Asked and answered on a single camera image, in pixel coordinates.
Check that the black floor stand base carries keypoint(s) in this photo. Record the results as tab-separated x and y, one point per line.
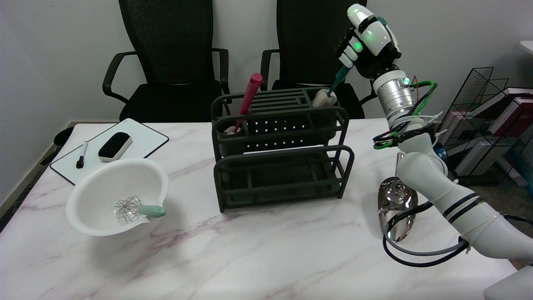
62	135

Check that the dark maroon book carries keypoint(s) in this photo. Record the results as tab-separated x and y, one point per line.
516	118

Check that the white grey book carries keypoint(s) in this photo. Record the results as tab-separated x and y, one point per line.
474	155

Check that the white furniture corner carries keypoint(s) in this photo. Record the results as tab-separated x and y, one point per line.
528	46

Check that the dark green dish rack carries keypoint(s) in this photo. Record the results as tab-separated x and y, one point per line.
275	134

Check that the black marker pen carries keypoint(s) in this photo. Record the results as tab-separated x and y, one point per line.
82	156

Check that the white flat drip tray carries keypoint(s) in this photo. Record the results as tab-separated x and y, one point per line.
283	149

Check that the pink sponge bottle brush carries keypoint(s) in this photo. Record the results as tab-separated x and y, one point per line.
251	93

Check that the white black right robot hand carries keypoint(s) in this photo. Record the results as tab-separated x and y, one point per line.
374	41

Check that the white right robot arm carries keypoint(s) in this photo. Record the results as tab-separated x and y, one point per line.
429	175

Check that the shiny metal scoop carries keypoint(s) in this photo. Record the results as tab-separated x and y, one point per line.
393	200

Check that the black whiteboard eraser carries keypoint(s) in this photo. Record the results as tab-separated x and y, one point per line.
114	143

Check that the small white whiteboard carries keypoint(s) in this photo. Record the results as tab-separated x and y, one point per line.
141	141

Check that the white mixing bowl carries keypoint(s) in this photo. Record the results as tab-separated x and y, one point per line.
104	183

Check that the black mesh office chair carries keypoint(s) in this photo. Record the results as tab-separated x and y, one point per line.
166	41
308	41

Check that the blue sponge bottle brush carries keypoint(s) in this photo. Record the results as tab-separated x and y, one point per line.
341	76

